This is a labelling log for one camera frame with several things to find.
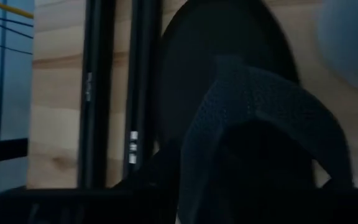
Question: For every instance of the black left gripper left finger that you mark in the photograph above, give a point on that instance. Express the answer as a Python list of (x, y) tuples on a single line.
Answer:
[(160, 171)]

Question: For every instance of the white plant pot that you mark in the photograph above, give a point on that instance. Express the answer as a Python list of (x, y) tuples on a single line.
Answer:
[(353, 40)]

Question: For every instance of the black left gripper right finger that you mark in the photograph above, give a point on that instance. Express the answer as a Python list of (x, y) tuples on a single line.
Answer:
[(238, 174)]

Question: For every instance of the black aluminium table frame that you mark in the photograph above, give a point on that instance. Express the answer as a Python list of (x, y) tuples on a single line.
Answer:
[(96, 93)]

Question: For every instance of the black flip-flop white-edged sole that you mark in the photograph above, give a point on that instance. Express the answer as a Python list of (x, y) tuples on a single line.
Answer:
[(216, 37)]

